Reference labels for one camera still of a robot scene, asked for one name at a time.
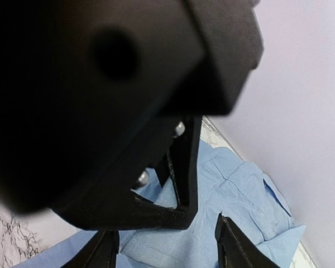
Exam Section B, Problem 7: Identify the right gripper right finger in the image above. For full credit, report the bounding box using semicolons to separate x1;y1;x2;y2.
215;214;279;268

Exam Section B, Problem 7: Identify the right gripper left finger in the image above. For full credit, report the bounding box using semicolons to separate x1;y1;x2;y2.
62;230;119;268

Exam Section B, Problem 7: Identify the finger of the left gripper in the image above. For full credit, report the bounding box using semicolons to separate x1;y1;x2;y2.
167;116;202;221
130;159;192;231

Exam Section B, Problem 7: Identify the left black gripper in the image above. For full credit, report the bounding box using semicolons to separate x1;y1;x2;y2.
0;1;264;230

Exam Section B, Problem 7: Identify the light blue long sleeve shirt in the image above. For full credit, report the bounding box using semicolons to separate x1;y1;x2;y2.
12;139;308;268

